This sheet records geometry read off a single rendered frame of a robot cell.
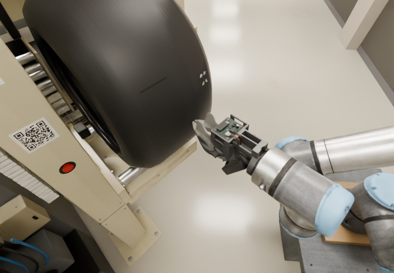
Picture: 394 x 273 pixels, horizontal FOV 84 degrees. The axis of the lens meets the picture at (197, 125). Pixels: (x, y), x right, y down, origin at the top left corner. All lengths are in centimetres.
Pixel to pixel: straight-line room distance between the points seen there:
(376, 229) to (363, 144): 48
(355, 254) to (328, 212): 80
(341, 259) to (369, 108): 193
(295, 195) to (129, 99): 36
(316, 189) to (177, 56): 38
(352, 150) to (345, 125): 195
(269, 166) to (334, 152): 19
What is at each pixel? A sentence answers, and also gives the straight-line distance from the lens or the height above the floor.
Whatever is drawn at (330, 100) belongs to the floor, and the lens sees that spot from 271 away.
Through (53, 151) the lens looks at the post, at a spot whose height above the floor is 115.
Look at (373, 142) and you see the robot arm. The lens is 60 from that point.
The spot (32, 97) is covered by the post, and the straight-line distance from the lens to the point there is 58.
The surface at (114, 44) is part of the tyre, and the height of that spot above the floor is 141.
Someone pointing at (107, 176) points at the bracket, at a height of 95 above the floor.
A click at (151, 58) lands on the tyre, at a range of 48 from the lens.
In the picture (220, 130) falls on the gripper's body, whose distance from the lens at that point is 47.
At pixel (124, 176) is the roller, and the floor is 92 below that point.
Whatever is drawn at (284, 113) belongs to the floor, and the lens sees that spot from 235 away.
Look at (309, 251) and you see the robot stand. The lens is 115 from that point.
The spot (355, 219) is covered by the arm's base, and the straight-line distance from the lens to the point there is 115.
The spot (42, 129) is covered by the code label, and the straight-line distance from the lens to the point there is 63.
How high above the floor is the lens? 164
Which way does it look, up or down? 51 degrees down
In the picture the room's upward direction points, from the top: straight up
